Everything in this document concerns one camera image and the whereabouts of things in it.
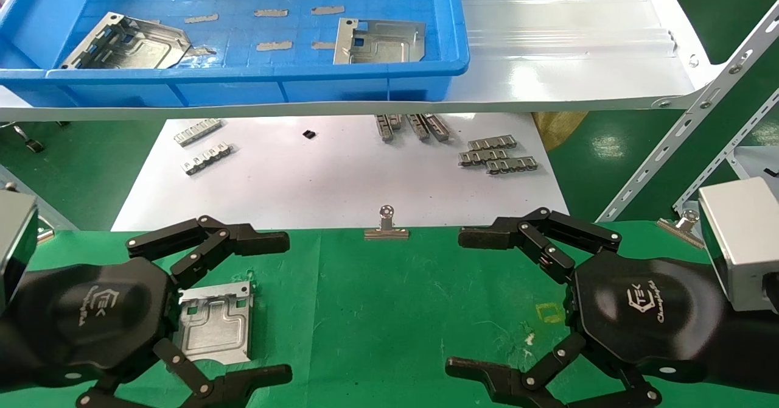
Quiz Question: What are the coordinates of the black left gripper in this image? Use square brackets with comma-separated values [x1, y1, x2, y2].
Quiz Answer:
[11, 257, 293, 408]

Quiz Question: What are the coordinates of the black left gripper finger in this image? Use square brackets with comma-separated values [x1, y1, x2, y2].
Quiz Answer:
[126, 216, 290, 290]

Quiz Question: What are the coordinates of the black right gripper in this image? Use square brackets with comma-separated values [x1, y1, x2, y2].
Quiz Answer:
[445, 208, 730, 408]

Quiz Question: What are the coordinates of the stamped metal plate with flange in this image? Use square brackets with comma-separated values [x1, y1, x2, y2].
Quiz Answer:
[172, 281, 255, 367]

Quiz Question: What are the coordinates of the white board sheet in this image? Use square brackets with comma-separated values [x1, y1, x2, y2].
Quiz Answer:
[111, 114, 570, 232]

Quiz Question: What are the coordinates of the green cloth mat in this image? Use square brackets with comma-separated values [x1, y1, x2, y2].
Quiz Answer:
[0, 220, 779, 408]

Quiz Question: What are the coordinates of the blue plastic bin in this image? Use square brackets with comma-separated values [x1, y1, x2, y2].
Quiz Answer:
[0, 0, 470, 109]

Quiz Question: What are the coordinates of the yellow brown bag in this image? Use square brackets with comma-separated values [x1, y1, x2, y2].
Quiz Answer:
[531, 112, 589, 152]

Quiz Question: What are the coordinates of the stamped metal plate with clips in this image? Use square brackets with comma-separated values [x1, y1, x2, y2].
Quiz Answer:
[59, 12, 193, 70]

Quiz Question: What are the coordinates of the flat stamped metal plate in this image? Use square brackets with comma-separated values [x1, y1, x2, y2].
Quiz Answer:
[334, 18, 426, 65]

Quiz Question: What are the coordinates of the black caster wheel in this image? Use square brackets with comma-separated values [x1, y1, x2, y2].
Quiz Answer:
[12, 125, 45, 153]

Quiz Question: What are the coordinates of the white sloped shelf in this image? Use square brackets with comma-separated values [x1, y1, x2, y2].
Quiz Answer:
[0, 0, 725, 122]

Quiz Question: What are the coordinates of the white panel with black item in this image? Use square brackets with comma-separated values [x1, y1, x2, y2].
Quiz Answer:
[726, 146, 779, 185]

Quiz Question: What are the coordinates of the grey metal frame bar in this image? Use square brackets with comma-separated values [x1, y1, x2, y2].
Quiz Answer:
[0, 164, 80, 232]

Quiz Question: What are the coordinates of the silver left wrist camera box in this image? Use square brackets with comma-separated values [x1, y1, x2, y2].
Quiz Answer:
[0, 189, 38, 304]

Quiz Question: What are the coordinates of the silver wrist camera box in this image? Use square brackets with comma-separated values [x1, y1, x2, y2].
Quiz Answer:
[0, 189, 38, 304]
[698, 177, 779, 313]

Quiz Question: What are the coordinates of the white slotted angle rail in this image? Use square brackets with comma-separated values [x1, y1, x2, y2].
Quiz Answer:
[595, 15, 779, 223]
[672, 88, 779, 214]

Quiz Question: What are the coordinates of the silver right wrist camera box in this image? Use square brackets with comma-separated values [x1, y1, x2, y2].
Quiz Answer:
[698, 177, 779, 313]

